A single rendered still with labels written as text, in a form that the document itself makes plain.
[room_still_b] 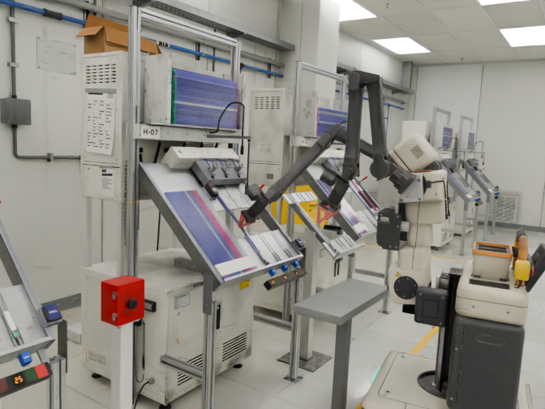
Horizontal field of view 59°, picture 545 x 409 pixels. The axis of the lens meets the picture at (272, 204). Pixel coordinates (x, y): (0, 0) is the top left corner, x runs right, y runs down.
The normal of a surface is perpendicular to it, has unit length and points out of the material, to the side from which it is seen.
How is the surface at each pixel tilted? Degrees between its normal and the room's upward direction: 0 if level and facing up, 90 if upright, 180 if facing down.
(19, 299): 47
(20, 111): 90
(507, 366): 90
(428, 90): 90
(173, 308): 90
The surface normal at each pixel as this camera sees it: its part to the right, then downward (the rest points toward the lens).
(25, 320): 0.64, -0.60
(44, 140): 0.83, 0.11
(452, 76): -0.55, 0.07
